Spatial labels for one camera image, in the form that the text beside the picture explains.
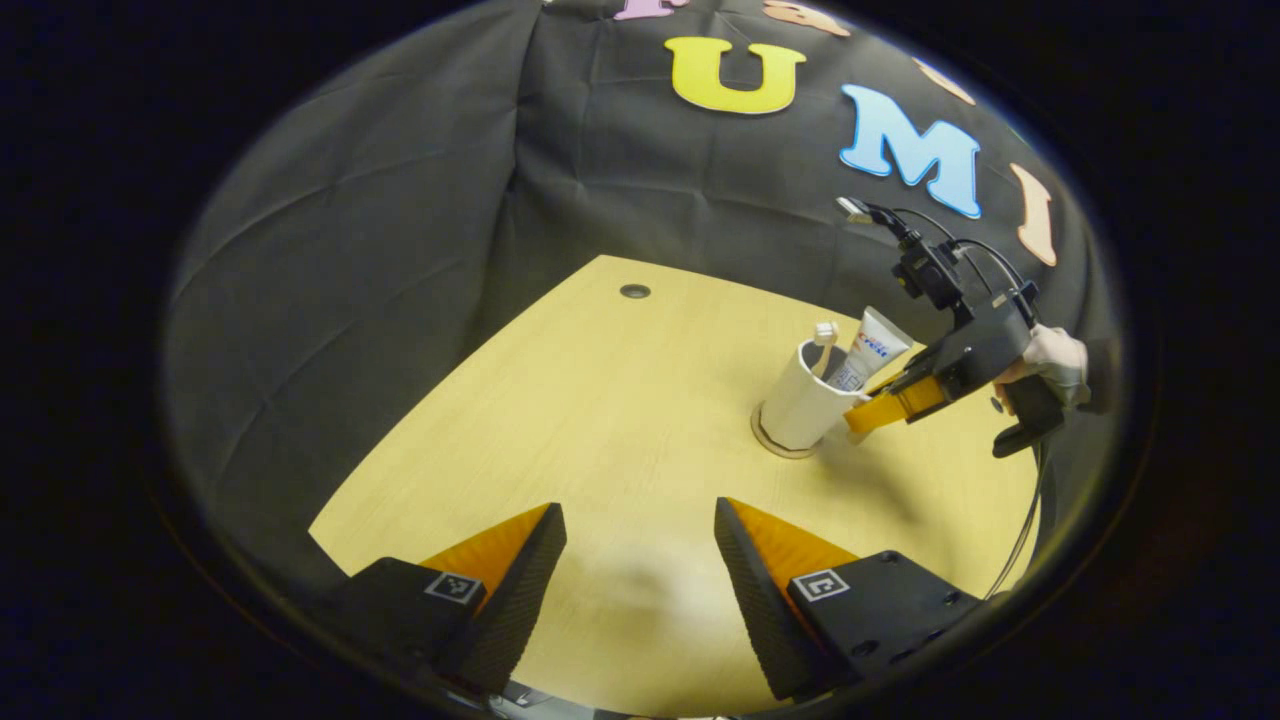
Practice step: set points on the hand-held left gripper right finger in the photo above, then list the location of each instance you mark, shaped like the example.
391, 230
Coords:
760, 610

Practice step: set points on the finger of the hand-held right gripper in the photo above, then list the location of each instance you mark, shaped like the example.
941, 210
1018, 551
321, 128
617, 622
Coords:
885, 408

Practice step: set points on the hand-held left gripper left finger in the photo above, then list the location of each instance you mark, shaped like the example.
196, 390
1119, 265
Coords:
510, 600

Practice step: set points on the white toothpaste tube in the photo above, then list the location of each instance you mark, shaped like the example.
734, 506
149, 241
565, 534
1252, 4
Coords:
875, 345

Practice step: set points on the white cup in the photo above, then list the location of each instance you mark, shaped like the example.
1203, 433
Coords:
800, 410

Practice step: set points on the beige toothbrush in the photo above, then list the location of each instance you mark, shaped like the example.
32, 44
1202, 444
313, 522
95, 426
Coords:
825, 340

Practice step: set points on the round cork coaster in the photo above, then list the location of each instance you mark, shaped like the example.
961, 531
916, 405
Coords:
765, 437

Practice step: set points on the light wooden desktop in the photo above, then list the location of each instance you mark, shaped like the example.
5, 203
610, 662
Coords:
620, 430

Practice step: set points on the black backdrop cloth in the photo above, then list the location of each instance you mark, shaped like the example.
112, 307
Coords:
400, 250

